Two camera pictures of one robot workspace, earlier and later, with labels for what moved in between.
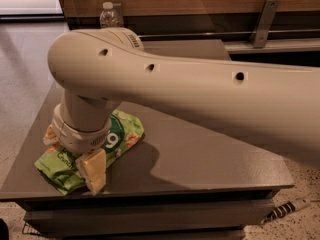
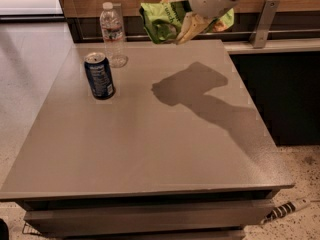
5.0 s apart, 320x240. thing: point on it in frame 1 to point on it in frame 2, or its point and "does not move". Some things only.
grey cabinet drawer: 145,218 does not move
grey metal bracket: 261,31 does not move
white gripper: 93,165 to 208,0
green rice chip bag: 59,169 to 163,20
